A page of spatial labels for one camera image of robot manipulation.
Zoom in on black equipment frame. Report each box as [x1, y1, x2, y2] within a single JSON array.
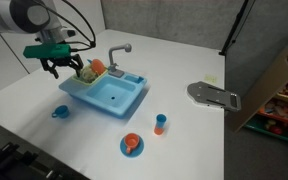
[[0, 141, 85, 180]]

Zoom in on blue toy tumbler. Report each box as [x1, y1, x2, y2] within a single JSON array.
[[155, 113, 168, 128]]

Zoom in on blue toy saucer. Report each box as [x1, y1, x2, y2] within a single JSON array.
[[119, 134, 145, 159]]

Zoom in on toy shelf with colourful toys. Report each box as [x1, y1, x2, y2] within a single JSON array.
[[243, 66, 288, 149]]

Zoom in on grey toy faucet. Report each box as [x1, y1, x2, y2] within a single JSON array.
[[107, 43, 132, 78]]

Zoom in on black tripod pole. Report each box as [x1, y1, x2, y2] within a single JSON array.
[[218, 0, 257, 57]]

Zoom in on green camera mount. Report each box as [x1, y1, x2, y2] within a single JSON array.
[[22, 43, 72, 60]]

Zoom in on blue toy sink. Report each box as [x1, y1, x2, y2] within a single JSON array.
[[58, 68, 148, 119]]

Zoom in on pale yellow sticky note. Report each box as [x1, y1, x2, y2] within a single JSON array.
[[203, 74, 218, 84]]

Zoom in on orange toy cup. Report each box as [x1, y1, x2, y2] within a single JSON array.
[[123, 132, 140, 155]]

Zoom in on grey metal mounting plate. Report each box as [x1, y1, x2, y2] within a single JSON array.
[[186, 80, 242, 113]]

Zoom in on blue toy cup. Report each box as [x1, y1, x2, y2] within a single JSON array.
[[51, 105, 70, 119]]

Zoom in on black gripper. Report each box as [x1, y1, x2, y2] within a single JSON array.
[[39, 54, 84, 80]]

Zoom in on pale toy dishes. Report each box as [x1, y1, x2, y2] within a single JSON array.
[[81, 65, 98, 83]]

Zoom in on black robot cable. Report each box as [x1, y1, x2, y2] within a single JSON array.
[[33, 0, 97, 52]]

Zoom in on orange toy tumbler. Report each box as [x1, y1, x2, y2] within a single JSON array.
[[153, 124, 165, 136]]

